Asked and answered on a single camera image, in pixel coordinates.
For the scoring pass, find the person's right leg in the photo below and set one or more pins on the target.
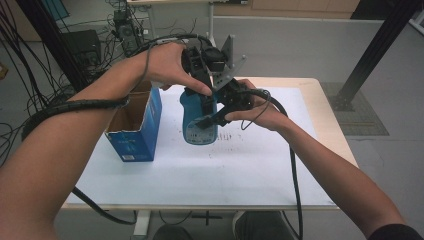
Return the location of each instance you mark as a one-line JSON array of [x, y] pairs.
[[263, 226]]

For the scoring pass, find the black equipment case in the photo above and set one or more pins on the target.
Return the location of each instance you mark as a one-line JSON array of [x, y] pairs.
[[83, 46]]

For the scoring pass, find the black metal beam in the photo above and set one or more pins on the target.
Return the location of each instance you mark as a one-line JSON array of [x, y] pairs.
[[376, 43]]

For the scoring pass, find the black metal post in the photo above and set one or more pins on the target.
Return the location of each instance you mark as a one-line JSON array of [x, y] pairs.
[[50, 36]]

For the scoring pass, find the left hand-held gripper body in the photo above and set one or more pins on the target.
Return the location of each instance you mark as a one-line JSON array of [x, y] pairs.
[[200, 63]]

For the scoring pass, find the person's leg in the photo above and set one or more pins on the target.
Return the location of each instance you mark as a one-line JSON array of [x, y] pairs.
[[171, 233], [263, 226]]

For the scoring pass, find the white desk frame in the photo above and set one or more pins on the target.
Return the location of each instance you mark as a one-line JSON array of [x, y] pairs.
[[211, 20]]

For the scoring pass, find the person's right hand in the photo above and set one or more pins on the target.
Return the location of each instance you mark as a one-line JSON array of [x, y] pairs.
[[266, 115]]

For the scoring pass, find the person's left hand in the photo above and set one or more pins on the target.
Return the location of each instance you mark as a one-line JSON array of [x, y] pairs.
[[165, 66]]

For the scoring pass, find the teal panel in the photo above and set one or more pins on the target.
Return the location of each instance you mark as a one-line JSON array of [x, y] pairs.
[[55, 8]]

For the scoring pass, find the person's black sleeve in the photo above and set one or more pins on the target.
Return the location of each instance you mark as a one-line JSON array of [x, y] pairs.
[[396, 233]]

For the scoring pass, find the blue cardboard box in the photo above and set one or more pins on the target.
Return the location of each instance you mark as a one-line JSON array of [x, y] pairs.
[[143, 136]]

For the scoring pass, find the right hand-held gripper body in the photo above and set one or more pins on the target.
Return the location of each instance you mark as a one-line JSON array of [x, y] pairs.
[[236, 98]]

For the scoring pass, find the person's left leg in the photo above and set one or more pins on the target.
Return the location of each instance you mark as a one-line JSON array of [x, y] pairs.
[[171, 233]]

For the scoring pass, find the black computer tower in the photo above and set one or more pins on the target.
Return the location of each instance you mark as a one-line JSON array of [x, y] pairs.
[[126, 33]]

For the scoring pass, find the wooden cabinet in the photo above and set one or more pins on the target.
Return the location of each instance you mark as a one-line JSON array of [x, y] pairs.
[[300, 8]]

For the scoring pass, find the blue bottle with white cap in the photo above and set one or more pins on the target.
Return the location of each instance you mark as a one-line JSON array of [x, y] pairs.
[[193, 116]]

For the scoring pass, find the white table mat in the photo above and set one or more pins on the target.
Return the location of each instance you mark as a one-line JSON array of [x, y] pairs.
[[216, 176]]

